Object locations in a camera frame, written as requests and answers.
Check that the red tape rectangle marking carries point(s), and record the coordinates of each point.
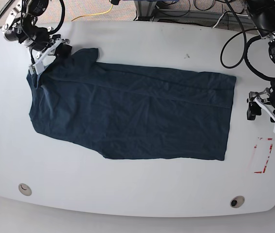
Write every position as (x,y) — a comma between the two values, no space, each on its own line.
(261,155)

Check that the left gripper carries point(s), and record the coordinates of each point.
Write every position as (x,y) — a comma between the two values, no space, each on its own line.
(273,104)

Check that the left table grommet hole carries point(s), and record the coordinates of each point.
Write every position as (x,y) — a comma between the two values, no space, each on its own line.
(24,189)

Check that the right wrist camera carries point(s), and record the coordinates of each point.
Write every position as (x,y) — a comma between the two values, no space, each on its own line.
(36,68)

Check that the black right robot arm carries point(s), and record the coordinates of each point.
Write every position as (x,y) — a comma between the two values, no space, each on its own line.
(21,26)

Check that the right table grommet hole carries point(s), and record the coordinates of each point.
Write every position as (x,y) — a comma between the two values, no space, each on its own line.
(237,202)

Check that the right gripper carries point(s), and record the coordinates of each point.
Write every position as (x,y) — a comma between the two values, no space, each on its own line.
(46,43)

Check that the dark blue t-shirt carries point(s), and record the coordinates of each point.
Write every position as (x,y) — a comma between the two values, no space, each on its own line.
(133,112)

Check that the aluminium frame rail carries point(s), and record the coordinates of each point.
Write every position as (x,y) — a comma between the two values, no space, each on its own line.
(193,15)

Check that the table grommet hole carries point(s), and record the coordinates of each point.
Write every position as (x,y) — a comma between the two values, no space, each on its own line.
(24,189)
(237,202)

